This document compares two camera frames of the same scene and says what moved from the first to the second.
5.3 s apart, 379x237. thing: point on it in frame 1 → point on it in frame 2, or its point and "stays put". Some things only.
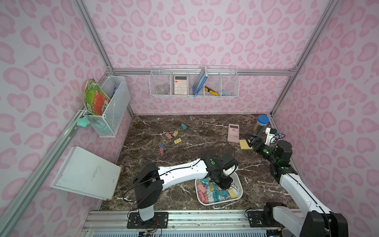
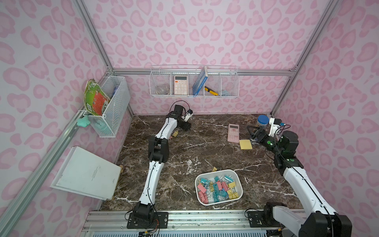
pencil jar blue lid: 263,119 stays put
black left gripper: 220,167 → 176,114
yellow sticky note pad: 244,145 stays put
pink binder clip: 203,195 stays put
